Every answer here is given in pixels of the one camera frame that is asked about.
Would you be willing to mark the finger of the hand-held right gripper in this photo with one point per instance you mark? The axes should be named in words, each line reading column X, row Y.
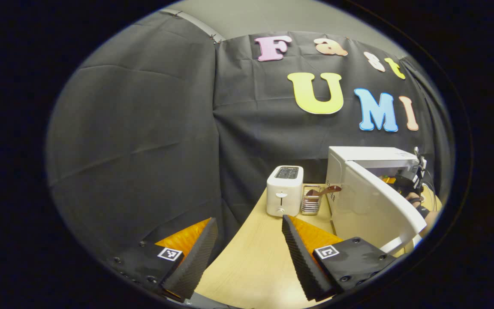
column 389, row 179

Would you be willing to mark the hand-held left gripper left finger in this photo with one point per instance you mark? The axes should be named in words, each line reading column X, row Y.
column 193, row 262

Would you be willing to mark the black backdrop cloth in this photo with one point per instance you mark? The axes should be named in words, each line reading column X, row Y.
column 144, row 128

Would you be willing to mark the white toaster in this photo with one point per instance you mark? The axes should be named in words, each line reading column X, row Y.
column 283, row 193

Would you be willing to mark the white microwave oven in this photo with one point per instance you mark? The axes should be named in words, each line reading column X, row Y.
column 367, row 210

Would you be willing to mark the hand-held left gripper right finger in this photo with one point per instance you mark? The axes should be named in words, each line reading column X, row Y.
column 302, row 262

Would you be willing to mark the brown wooden spoon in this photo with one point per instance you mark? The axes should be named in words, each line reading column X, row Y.
column 326, row 191

